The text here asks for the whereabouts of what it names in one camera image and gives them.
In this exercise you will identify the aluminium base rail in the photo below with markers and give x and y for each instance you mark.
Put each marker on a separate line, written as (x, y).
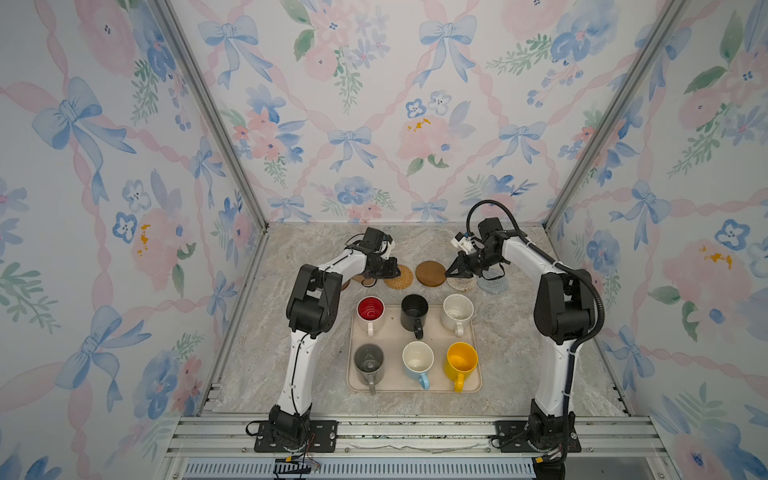
(217, 446)

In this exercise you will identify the aluminium frame post right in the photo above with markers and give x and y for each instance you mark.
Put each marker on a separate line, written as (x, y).
(658, 35)

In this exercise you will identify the black mug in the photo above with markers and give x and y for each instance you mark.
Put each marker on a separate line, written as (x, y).
(414, 309)

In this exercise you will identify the cream white mug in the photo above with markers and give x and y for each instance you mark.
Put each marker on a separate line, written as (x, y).
(458, 311)

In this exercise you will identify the beige serving tray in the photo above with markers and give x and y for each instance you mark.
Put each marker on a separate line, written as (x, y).
(387, 358)

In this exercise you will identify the aluminium frame post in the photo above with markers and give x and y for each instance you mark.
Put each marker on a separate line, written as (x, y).
(658, 35)
(179, 45)

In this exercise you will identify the aluminium frame post left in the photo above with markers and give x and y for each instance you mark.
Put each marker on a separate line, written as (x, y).
(179, 45)

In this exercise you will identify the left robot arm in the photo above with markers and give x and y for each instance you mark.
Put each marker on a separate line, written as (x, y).
(311, 311)

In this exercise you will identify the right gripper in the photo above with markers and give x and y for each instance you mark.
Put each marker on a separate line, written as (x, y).
(462, 269)

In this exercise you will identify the cork paw print coaster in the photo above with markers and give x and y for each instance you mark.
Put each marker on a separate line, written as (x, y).
(360, 278)

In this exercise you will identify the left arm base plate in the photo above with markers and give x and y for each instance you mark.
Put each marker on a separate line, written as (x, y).
(327, 435)

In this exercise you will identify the white mug red inside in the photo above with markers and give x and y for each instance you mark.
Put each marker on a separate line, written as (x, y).
(370, 313)

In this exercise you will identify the plain round wooden coaster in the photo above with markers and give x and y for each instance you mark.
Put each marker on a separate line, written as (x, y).
(431, 273)

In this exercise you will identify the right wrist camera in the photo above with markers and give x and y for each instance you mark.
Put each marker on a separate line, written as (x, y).
(474, 235)

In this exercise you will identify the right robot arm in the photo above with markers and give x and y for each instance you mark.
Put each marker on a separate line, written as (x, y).
(568, 312)

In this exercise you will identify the grey glass mug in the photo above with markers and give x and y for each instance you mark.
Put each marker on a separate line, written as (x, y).
(369, 365)

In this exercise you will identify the white mug blue handle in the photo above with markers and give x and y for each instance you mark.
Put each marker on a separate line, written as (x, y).
(418, 359)

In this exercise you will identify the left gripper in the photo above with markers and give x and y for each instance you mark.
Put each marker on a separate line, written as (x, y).
(392, 261)

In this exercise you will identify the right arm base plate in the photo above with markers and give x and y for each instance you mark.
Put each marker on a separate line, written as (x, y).
(516, 436)

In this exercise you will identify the woven rattan round coaster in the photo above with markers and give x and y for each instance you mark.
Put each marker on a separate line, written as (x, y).
(401, 282)

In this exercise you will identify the yellow mug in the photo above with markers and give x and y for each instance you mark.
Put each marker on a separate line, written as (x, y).
(461, 360)

